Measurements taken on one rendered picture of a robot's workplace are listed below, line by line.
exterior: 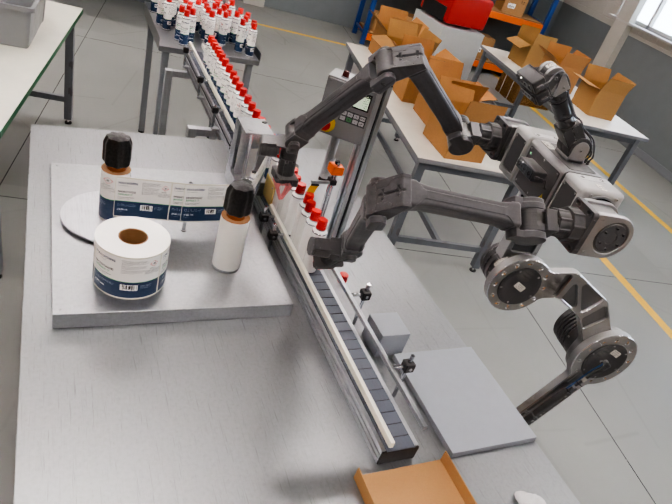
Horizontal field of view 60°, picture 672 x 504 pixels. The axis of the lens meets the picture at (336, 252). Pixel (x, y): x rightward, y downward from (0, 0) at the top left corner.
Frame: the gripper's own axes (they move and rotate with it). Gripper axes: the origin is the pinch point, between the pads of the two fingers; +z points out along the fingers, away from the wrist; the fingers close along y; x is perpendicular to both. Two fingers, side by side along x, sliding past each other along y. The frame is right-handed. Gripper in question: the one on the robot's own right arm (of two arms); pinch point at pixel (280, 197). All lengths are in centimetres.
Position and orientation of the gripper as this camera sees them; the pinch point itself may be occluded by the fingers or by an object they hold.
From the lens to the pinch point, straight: 194.5
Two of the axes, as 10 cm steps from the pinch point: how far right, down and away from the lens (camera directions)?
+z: -2.2, 8.2, 5.3
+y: 3.3, 5.7, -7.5
